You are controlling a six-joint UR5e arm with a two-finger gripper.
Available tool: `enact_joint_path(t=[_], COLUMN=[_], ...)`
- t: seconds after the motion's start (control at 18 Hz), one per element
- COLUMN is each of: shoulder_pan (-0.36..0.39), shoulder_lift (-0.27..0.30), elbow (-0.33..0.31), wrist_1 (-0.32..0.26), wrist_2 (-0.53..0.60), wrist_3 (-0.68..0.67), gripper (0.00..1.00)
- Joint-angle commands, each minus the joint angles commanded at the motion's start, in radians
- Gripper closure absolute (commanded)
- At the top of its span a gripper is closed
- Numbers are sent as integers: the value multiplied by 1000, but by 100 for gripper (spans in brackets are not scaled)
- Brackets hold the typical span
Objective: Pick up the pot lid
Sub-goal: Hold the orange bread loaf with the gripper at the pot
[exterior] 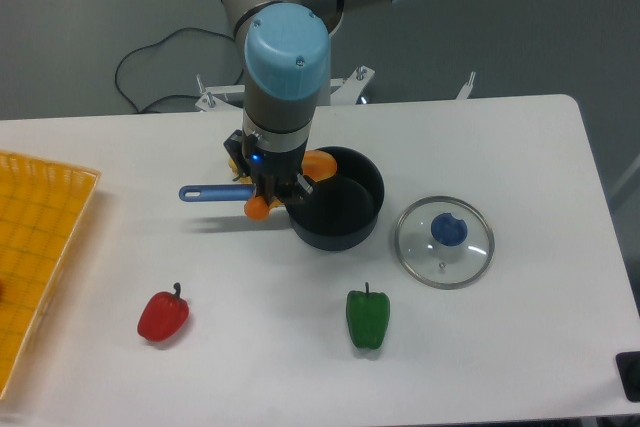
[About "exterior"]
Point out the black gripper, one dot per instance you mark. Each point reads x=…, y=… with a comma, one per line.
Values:
x=275, y=175

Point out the orange toy baguette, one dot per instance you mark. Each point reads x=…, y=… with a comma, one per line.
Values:
x=317, y=165

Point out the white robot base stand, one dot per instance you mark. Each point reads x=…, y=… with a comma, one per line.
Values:
x=343, y=91

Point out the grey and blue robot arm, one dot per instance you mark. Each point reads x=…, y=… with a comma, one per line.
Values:
x=285, y=49

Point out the glass lid with blue knob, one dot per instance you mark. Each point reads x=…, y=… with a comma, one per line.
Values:
x=444, y=242

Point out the yellow toy bell pepper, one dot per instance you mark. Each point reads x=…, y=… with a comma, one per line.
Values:
x=237, y=177

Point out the green toy bell pepper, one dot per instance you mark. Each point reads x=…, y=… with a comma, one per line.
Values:
x=367, y=316

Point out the red toy bell pepper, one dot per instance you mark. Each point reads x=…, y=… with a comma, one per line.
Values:
x=164, y=315

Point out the yellow plastic basket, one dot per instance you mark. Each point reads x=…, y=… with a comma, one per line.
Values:
x=42, y=204

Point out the black object at table corner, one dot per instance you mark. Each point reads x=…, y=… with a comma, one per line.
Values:
x=628, y=368

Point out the dark pot with blue handle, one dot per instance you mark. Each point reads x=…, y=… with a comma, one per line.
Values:
x=340, y=214

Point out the white bracket behind table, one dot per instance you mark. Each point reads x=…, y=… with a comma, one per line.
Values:
x=467, y=88

